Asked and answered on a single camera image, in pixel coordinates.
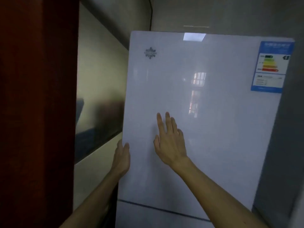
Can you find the person's right hand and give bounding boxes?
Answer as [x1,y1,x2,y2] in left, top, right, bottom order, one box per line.
[153,112,190,167]

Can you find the small white refrigerator door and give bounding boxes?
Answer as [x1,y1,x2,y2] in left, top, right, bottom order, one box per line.
[115,200,212,228]

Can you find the person's left forearm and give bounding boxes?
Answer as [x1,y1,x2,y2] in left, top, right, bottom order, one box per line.
[59,169,124,228]

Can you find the person's right forearm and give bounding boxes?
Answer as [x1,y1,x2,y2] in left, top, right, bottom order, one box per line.
[171,157,263,228]

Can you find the black cable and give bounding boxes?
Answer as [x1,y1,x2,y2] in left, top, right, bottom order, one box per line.
[148,0,153,31]

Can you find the blue energy label sticker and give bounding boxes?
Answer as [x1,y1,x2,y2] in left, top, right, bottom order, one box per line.
[251,41,295,94]

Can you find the person's left hand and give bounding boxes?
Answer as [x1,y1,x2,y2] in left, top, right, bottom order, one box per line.
[111,139,131,177]

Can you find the dark red wooden door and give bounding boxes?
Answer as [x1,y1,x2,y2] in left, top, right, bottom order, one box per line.
[0,0,80,228]

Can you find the large white refrigerator door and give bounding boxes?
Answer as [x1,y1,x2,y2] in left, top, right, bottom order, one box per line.
[118,31,295,223]

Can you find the grey refrigerator body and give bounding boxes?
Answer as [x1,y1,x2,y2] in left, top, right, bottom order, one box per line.
[252,41,304,228]

